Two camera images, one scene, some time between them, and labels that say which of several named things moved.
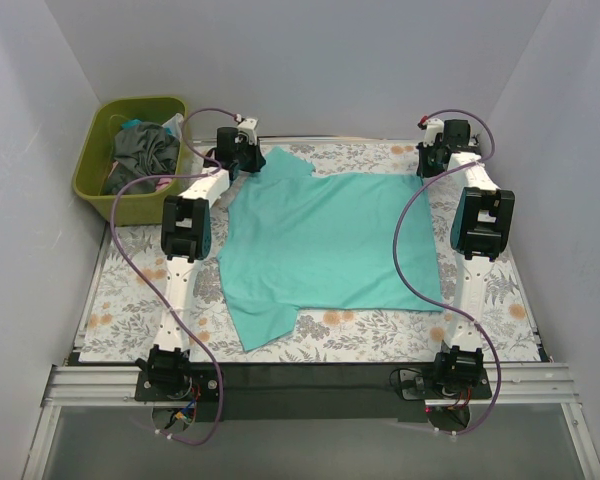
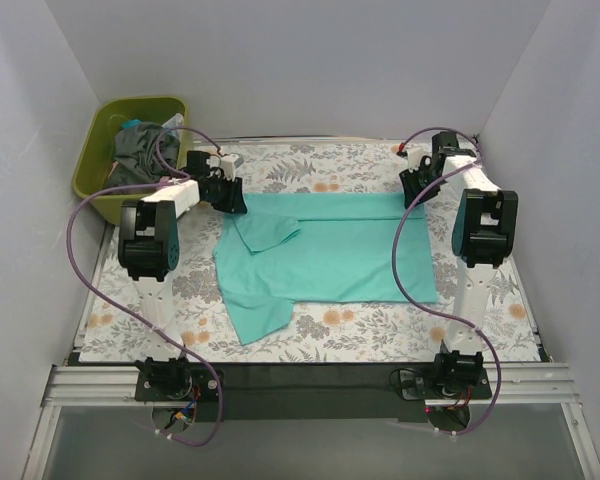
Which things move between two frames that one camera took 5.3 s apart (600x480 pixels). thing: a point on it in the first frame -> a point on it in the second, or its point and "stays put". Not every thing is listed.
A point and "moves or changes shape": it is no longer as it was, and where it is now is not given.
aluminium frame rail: (527, 385) stays put
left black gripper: (252, 160) -> (225, 191)
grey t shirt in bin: (143, 149) stays put
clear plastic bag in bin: (175, 124) stays put
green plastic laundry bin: (96, 157) stays put
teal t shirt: (293, 240) moves or changes shape
